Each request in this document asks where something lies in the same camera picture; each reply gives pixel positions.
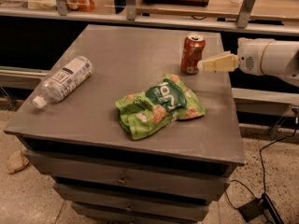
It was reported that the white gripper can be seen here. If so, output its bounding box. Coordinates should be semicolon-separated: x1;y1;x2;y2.
197;37;274;76

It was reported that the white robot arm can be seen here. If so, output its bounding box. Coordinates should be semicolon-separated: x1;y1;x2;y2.
197;37;299;87

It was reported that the red coke can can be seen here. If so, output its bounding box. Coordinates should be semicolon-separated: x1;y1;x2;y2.
180;33;206;75

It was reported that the green chip bag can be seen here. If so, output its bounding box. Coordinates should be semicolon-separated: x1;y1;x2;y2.
115;74;206;140

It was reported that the clear plastic water bottle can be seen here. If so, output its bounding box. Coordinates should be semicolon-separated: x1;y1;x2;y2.
33;56;93;108

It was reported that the black power box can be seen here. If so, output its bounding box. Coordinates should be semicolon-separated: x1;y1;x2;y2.
237;193;284;224

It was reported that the crumpled brown paper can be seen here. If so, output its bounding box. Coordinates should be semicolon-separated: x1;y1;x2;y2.
7;150;29;174

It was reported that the metal counter rail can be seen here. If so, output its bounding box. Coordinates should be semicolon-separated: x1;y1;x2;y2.
0;7;299;37

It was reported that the black floor cable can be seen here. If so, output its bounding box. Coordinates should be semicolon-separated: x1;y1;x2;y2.
223;109;299;210

